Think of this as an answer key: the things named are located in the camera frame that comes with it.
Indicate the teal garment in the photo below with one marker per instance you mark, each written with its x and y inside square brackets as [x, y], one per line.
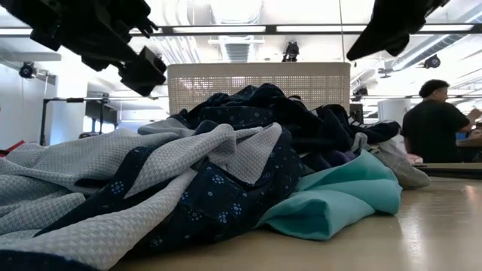
[331, 211]

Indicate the navy dotted garment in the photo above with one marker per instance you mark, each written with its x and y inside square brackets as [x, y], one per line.
[226, 203]

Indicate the light grey shirt navy trim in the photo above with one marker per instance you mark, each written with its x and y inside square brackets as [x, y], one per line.
[94, 158]

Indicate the black ceiling spotlight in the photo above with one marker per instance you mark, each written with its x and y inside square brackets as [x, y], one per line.
[27, 70]
[432, 61]

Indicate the grey knit garment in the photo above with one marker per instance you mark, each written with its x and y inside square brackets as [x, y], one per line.
[403, 169]

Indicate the purple cloth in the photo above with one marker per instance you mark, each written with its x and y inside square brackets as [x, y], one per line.
[335, 158]

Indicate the black aluminium table frame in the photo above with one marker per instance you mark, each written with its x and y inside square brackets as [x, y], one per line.
[452, 171]

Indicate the small red object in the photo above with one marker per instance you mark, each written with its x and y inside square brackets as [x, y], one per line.
[11, 147]

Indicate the distant wooden desk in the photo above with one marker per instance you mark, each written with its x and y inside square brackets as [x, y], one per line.
[468, 143]

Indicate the person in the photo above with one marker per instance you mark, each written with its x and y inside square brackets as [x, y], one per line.
[433, 128]

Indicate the black horizontal crossbeam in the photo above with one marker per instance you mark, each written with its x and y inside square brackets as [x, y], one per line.
[226, 29]

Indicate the white cylindrical container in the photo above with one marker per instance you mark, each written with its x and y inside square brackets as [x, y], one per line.
[393, 111]

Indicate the black metal stand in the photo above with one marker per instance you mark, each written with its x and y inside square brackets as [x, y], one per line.
[71, 100]

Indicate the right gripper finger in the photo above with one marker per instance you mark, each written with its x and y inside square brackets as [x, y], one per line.
[384, 30]

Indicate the white perforated laundry basket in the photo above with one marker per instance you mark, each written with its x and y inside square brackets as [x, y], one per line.
[226, 75]

